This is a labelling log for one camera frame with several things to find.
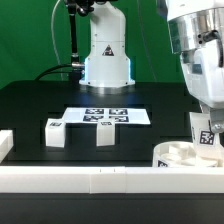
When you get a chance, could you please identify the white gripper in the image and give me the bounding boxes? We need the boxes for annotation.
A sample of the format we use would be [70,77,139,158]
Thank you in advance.
[181,46,224,133]

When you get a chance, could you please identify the white round stool seat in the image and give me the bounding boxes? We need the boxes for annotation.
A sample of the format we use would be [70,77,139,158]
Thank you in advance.
[152,141,224,168]

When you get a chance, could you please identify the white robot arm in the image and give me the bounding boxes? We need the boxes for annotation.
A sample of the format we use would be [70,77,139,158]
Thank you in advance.
[80,0,224,133]

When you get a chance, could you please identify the white tag sheet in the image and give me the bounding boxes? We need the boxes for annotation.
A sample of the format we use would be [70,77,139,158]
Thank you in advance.
[62,107,151,125]

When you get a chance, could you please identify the black cable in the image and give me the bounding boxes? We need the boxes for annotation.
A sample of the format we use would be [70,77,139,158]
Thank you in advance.
[34,64,74,82]

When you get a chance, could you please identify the grey cable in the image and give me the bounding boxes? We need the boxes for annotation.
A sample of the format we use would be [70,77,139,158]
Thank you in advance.
[50,0,66,81]

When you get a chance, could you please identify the white left fence wall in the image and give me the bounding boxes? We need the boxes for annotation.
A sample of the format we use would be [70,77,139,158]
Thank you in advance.
[0,130,14,163]

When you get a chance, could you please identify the white fence wall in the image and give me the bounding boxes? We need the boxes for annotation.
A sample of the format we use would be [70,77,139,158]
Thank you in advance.
[0,130,14,163]
[0,166,224,194]

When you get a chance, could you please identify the white front fence wall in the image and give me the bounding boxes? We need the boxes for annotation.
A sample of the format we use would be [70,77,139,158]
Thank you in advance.
[0,166,224,194]

